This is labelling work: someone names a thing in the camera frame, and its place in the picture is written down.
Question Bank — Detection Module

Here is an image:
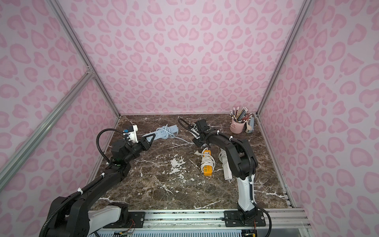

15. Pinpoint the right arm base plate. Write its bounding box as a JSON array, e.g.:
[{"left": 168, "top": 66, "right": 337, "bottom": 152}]
[{"left": 222, "top": 209, "right": 266, "bottom": 227}]

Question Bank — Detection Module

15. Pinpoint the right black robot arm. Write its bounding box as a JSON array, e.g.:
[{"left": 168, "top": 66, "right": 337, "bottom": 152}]
[{"left": 178, "top": 118, "right": 272, "bottom": 237}]

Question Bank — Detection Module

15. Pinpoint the white power strip cord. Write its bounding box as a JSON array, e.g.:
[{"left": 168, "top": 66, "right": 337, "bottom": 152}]
[{"left": 218, "top": 148, "right": 230, "bottom": 166}]

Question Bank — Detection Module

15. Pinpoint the orange strip white cord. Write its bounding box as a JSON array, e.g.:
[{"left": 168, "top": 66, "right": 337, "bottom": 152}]
[{"left": 194, "top": 147, "right": 216, "bottom": 174}]

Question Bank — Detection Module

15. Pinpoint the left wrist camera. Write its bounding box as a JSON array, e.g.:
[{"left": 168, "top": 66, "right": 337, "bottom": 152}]
[{"left": 123, "top": 125, "right": 138, "bottom": 145}]

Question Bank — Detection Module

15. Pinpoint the aluminium front rail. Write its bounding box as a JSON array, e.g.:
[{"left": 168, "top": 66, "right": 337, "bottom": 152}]
[{"left": 102, "top": 208, "right": 311, "bottom": 232}]

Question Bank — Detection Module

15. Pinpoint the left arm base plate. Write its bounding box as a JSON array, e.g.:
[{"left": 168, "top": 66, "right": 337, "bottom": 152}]
[{"left": 103, "top": 211, "right": 146, "bottom": 229}]

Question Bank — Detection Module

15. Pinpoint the pink pencil cup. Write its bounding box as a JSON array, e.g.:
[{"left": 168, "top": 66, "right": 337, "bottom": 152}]
[{"left": 230, "top": 120, "right": 245, "bottom": 134}]

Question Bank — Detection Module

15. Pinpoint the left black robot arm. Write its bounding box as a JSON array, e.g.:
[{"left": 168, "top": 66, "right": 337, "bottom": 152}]
[{"left": 39, "top": 126, "right": 156, "bottom": 237}]

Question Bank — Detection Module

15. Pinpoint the white power strip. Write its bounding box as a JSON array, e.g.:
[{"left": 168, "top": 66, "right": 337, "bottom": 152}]
[{"left": 219, "top": 149, "right": 233, "bottom": 181}]

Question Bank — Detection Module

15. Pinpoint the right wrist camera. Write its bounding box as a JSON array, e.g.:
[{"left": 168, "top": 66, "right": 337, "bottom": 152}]
[{"left": 190, "top": 124, "right": 200, "bottom": 136}]

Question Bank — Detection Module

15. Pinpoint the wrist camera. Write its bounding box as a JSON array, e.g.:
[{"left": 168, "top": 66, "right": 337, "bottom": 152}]
[
  {"left": 190, "top": 124, "right": 200, "bottom": 136},
  {"left": 123, "top": 125, "right": 138, "bottom": 145}
]

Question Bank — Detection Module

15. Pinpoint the light blue power strip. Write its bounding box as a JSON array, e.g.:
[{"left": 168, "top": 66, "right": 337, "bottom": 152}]
[{"left": 144, "top": 125, "right": 179, "bottom": 141}]

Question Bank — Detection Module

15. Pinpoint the orange power strip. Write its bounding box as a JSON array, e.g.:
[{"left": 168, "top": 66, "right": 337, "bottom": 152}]
[{"left": 201, "top": 148, "right": 216, "bottom": 176}]

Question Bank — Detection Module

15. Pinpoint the blue beige pencil sharpener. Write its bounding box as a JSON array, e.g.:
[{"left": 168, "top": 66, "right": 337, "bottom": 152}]
[{"left": 245, "top": 117, "right": 254, "bottom": 134}]

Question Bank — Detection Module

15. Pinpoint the bundle of pencils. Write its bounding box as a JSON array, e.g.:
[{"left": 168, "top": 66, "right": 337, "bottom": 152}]
[{"left": 230, "top": 107, "right": 253, "bottom": 123}]

